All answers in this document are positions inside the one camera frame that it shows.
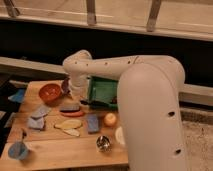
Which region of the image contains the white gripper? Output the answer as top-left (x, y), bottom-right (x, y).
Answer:
top-left (68, 77), bottom-right (89, 99)

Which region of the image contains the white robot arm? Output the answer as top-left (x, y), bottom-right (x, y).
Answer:
top-left (63, 50), bottom-right (189, 171)

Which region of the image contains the purple bowl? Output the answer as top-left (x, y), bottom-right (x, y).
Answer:
top-left (61, 78), bottom-right (70, 94)

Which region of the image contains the orange bowl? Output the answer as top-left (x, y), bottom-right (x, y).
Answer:
top-left (39, 83), bottom-right (61, 103)

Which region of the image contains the green plastic tray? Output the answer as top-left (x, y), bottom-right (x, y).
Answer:
top-left (88, 77), bottom-right (118, 110)

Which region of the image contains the grey blue sponge block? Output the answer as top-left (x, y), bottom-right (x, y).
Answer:
top-left (60, 104), bottom-right (80, 112)

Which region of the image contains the blue sponge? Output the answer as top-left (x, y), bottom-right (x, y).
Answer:
top-left (87, 114), bottom-right (99, 134)

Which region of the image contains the dark red grapes bunch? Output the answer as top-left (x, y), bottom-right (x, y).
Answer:
top-left (111, 96), bottom-right (118, 104)

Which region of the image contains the yellow banana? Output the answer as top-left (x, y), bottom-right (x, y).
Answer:
top-left (54, 119), bottom-right (82, 130)

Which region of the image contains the orange peach fruit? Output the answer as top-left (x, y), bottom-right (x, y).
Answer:
top-left (104, 113), bottom-right (117, 127)

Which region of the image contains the pale banana peel piece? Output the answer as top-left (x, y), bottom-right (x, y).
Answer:
top-left (63, 129), bottom-right (80, 137)

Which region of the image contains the blue grey cloth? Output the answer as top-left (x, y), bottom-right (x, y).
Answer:
top-left (31, 105), bottom-right (51, 119)

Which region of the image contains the wooden cutting board table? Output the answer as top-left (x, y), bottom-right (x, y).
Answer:
top-left (0, 81), bottom-right (128, 171)

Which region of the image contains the white plastic cup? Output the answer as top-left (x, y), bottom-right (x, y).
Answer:
top-left (115, 127), bottom-right (125, 145)

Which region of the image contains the light blue cloth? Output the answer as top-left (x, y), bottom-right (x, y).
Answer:
top-left (27, 117), bottom-right (45, 130)

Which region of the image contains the blue cloth off table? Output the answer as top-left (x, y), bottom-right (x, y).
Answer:
top-left (8, 89), bottom-right (26, 103)

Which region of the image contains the shiny metal cup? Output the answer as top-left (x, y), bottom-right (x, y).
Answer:
top-left (96, 136), bottom-right (111, 152)

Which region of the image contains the blue cup with utensil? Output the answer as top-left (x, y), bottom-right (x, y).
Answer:
top-left (8, 129), bottom-right (29, 160)

